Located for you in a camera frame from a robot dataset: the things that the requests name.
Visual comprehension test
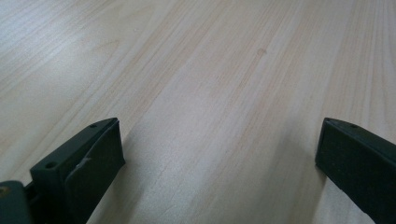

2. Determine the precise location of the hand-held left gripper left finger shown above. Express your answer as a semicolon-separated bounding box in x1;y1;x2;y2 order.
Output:
29;117;126;224

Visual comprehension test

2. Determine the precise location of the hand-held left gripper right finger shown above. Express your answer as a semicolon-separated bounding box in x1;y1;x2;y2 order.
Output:
315;117;396;224

